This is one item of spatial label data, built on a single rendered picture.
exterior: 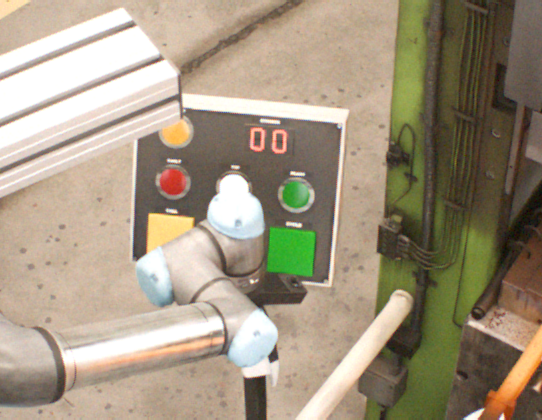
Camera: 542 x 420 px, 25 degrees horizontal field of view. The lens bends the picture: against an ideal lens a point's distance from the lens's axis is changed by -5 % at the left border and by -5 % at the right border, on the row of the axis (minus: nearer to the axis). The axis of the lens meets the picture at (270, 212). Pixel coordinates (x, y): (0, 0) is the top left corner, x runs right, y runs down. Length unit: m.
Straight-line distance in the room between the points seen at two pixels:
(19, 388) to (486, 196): 1.04
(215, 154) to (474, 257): 0.55
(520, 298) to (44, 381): 0.94
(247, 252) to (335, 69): 2.20
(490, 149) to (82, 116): 1.38
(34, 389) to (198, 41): 2.70
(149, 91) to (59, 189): 2.80
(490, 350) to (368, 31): 2.10
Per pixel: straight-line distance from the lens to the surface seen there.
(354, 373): 2.40
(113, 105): 0.84
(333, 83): 3.91
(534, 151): 1.89
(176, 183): 2.09
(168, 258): 1.75
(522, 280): 2.12
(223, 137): 2.06
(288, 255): 2.09
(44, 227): 3.55
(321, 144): 2.04
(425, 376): 2.69
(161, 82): 0.85
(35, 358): 1.47
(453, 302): 2.46
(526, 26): 1.76
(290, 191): 2.06
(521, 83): 1.82
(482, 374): 2.22
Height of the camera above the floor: 2.59
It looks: 47 degrees down
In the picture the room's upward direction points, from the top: 1 degrees counter-clockwise
